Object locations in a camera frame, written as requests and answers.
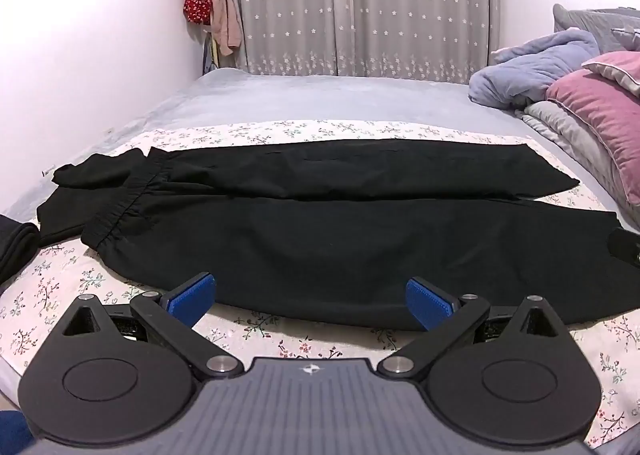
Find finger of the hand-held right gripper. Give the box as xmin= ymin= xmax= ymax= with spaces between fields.
xmin=607 ymin=227 xmax=640 ymax=267

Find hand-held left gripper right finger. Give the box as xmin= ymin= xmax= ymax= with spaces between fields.
xmin=377 ymin=277 xmax=568 ymax=378

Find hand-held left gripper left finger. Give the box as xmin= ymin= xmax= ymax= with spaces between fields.
xmin=60 ymin=272 xmax=242 ymax=378

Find black pants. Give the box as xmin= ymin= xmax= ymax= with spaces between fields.
xmin=82 ymin=144 xmax=640 ymax=331

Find grey quilt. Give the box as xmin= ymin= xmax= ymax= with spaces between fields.
xmin=515 ymin=100 xmax=640 ymax=231

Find pink pillow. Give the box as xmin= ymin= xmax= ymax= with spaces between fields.
xmin=545 ymin=68 xmax=640 ymax=208
xmin=581 ymin=51 xmax=640 ymax=97

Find crumpled black garment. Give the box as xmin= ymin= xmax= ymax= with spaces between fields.
xmin=37 ymin=149 xmax=151 ymax=246

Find folded black garment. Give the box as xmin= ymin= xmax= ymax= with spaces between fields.
xmin=0 ymin=215 xmax=40 ymax=283

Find floral bed sheet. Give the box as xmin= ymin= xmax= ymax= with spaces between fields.
xmin=0 ymin=120 xmax=640 ymax=451

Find light blue blanket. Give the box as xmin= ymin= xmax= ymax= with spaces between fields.
xmin=468 ymin=28 xmax=616 ymax=111

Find grey pillow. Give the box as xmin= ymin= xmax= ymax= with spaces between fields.
xmin=552 ymin=4 xmax=640 ymax=56

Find dark blue cloth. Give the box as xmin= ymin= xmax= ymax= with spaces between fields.
xmin=0 ymin=410 xmax=32 ymax=455

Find pink hanging garment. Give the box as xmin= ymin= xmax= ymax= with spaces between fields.
xmin=210 ymin=0 xmax=245 ymax=57

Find grey star-print curtain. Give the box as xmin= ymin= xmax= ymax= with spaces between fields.
xmin=207 ymin=0 xmax=501 ymax=86

